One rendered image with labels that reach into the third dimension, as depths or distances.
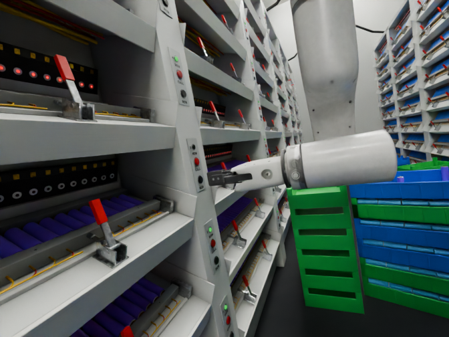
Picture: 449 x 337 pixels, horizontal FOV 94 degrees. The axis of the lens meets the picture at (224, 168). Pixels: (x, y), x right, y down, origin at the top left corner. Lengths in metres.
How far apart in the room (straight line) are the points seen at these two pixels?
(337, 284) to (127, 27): 0.98
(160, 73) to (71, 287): 0.39
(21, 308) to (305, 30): 0.50
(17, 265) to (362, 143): 0.48
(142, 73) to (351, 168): 0.44
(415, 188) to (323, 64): 0.63
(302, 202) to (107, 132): 0.69
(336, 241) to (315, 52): 0.67
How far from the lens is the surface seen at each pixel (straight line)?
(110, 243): 0.35
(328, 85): 0.40
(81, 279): 0.34
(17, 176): 0.44
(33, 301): 0.33
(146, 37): 0.50
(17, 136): 0.30
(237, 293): 0.86
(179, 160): 0.46
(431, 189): 0.92
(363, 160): 0.38
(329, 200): 0.84
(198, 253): 0.50
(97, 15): 0.44
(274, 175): 0.38
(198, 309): 0.54
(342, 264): 0.94
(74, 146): 0.32
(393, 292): 1.09
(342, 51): 0.40
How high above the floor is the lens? 0.66
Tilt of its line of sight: 5 degrees down
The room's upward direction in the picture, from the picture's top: 11 degrees counter-clockwise
